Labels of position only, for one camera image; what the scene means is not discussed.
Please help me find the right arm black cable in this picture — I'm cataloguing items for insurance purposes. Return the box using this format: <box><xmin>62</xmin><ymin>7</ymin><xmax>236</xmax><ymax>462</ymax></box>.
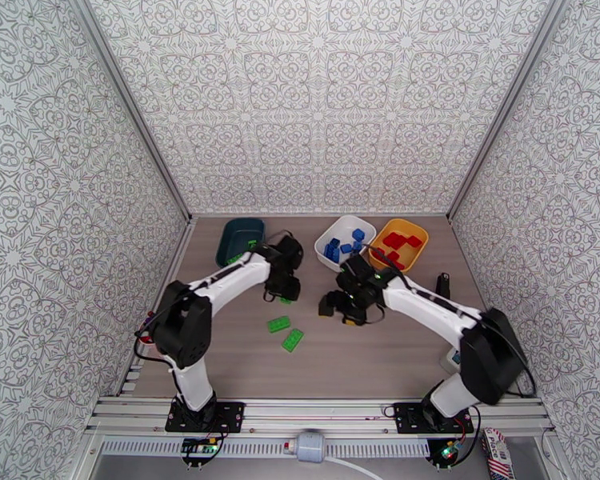
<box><xmin>362</xmin><ymin>246</ymin><xmax>538</xmax><ymax>400</ymax></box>

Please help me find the striped printed carton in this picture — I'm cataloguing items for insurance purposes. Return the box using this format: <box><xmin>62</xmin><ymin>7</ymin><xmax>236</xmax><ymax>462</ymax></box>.
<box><xmin>481</xmin><ymin>426</ymin><xmax>517</xmax><ymax>480</ymax></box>

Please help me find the white tube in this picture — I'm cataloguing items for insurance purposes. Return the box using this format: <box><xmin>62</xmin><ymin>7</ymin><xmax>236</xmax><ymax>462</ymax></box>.
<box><xmin>325</xmin><ymin>455</ymin><xmax>383</xmax><ymax>480</ymax></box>

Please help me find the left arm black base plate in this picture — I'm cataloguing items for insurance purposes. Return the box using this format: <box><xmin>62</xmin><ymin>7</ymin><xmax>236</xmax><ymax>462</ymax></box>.
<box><xmin>165</xmin><ymin>401</ymin><xmax>246</xmax><ymax>434</ymax></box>

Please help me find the aluminium frame post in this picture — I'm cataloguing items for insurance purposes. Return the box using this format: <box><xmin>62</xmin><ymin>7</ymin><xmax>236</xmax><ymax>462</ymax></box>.
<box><xmin>446</xmin><ymin>0</ymin><xmax>576</xmax><ymax>224</ymax></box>
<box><xmin>65</xmin><ymin>0</ymin><xmax>195</xmax><ymax>224</ymax></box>

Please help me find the yellow plastic container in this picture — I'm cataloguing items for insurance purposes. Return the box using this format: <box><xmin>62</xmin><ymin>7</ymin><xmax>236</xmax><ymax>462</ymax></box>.
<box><xmin>368</xmin><ymin>218</ymin><xmax>430</xmax><ymax>272</ymax></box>

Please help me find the small white blue box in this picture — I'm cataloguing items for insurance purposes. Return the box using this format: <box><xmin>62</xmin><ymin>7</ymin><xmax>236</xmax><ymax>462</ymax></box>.
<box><xmin>439</xmin><ymin>347</ymin><xmax>463</xmax><ymax>374</ymax></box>

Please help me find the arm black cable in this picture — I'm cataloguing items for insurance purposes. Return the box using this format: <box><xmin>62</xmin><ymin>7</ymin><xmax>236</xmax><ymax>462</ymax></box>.
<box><xmin>362</xmin><ymin>246</ymin><xmax>538</xmax><ymax>400</ymax></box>
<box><xmin>134</xmin><ymin>229</ymin><xmax>301</xmax><ymax>374</ymax></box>

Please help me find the aluminium mounting rail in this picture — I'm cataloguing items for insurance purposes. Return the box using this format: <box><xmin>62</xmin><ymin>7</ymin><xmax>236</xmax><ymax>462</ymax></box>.
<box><xmin>83</xmin><ymin>396</ymin><xmax>555</xmax><ymax>441</ymax></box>

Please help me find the dark teal plastic container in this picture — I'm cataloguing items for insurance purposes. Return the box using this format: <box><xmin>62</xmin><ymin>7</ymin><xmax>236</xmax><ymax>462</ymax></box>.
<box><xmin>215</xmin><ymin>217</ymin><xmax>267</xmax><ymax>270</ymax></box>

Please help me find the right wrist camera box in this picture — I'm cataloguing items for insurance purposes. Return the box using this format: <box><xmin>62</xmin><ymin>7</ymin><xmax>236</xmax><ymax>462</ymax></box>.
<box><xmin>335</xmin><ymin>254</ymin><xmax>374</xmax><ymax>290</ymax></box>

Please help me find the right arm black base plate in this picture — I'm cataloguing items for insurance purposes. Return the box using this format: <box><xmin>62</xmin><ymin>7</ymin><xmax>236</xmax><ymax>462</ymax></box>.
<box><xmin>394</xmin><ymin>402</ymin><xmax>475</xmax><ymax>436</ymax></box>

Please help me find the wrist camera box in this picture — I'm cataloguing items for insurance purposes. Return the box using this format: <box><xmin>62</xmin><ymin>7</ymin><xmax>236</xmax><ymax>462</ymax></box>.
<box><xmin>335</xmin><ymin>254</ymin><xmax>374</xmax><ymax>290</ymax></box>
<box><xmin>278</xmin><ymin>235</ymin><xmax>305</xmax><ymax>270</ymax></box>

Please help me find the white slotted cable duct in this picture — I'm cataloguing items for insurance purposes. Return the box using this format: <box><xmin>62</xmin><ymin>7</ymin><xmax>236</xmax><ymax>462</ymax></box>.
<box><xmin>99</xmin><ymin>438</ymin><xmax>431</xmax><ymax>458</ymax></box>

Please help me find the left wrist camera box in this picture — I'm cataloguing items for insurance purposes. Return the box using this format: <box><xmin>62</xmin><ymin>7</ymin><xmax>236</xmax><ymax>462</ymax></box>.
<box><xmin>278</xmin><ymin>235</ymin><xmax>305</xmax><ymax>270</ymax></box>

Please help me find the white cylindrical device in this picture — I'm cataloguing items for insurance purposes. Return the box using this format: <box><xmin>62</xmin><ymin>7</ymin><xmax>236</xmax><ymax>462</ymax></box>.
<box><xmin>285</xmin><ymin>430</ymin><xmax>330</xmax><ymax>464</ymax></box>

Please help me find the white plastic container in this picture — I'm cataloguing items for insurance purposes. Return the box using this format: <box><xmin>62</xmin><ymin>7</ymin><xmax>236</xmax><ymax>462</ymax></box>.
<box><xmin>314</xmin><ymin>214</ymin><xmax>377</xmax><ymax>274</ymax></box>

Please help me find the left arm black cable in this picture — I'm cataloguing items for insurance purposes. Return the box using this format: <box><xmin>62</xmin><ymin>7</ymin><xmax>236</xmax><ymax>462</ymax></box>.
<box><xmin>134</xmin><ymin>229</ymin><xmax>301</xmax><ymax>374</ymax></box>

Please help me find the aluminium side rail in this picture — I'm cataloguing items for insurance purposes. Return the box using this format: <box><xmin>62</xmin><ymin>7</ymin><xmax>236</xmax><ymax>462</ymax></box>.
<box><xmin>117</xmin><ymin>215</ymin><xmax>198</xmax><ymax>397</ymax></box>

